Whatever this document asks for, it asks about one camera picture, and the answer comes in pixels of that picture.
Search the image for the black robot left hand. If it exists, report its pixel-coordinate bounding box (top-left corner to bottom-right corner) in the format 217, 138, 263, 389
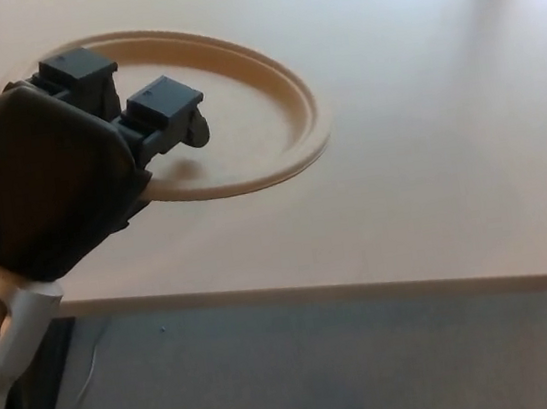
0, 31, 228, 290

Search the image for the beige round paper plate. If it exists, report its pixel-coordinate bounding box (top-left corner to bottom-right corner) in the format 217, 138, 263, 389
0, 5, 340, 228

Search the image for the dark metal table leg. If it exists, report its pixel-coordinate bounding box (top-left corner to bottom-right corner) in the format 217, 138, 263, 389
0, 314, 89, 409

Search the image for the white floor cable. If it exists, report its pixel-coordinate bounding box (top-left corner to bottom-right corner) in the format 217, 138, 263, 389
63, 344, 107, 409

